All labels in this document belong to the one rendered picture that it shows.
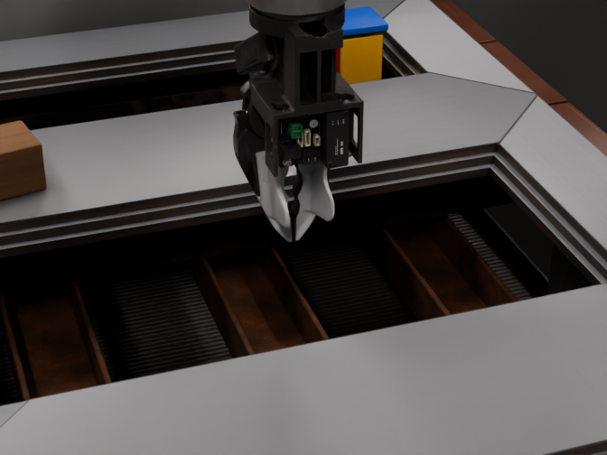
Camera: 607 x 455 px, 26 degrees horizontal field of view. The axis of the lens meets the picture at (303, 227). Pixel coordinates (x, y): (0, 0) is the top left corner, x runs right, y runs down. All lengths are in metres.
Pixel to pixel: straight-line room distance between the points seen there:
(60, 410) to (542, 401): 0.36
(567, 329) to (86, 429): 0.39
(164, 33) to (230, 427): 0.74
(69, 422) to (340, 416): 0.20
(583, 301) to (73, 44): 0.74
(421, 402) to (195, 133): 0.48
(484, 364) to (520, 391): 0.04
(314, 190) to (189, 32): 0.58
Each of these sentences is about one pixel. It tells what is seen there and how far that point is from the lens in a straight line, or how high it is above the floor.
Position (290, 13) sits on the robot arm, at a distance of 0.95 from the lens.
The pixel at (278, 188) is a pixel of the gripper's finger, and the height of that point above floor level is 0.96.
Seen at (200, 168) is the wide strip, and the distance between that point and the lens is 1.30.
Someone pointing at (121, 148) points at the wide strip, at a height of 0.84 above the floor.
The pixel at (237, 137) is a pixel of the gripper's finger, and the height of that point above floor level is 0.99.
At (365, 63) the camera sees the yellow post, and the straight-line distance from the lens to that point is 1.53.
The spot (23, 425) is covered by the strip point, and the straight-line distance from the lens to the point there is 0.99.
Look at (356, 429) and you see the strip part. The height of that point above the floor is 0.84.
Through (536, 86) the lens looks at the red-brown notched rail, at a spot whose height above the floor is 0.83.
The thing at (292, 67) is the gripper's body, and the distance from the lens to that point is 0.95.
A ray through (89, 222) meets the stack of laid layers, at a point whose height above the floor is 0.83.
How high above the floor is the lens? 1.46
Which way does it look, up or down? 31 degrees down
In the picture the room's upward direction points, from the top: straight up
